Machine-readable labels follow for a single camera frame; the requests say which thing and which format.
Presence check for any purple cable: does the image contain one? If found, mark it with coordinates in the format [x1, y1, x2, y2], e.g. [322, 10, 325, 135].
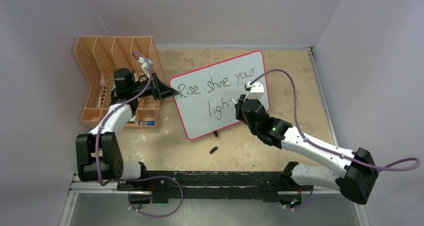
[95, 50, 184, 219]
[249, 68, 422, 212]

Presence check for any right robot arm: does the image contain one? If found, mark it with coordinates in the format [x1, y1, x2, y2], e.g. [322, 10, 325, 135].
[234, 97, 379, 205]

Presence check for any blue small item in tray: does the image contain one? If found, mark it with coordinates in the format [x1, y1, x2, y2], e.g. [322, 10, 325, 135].
[139, 120, 156, 126]

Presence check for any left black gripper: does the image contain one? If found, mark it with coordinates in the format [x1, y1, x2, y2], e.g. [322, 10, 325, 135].
[130, 73, 178, 101]

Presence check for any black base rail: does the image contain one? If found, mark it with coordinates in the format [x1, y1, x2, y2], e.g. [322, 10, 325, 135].
[115, 170, 314, 206]

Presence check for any black marker cap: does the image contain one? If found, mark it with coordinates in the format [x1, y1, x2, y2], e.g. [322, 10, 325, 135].
[209, 146, 219, 154]

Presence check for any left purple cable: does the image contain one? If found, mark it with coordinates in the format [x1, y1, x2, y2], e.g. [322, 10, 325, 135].
[95, 50, 184, 219]

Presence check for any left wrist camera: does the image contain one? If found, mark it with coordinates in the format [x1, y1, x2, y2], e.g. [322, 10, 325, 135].
[138, 57, 155, 78]

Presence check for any pink-framed whiteboard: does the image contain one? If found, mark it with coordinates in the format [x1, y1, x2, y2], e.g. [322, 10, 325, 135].
[169, 50, 266, 140]

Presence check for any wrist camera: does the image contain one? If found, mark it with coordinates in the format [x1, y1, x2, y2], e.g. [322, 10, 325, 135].
[244, 81, 265, 100]
[138, 57, 155, 78]

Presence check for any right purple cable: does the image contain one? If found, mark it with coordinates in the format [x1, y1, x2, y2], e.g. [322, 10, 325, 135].
[249, 68, 422, 212]

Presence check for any orange plastic file organizer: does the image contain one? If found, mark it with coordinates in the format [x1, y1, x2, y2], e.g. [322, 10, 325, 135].
[74, 36, 165, 129]

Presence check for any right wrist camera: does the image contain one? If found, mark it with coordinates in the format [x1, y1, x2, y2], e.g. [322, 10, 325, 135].
[244, 81, 265, 100]

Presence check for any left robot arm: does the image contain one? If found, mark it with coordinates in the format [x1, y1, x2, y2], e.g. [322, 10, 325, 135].
[75, 68, 179, 191]

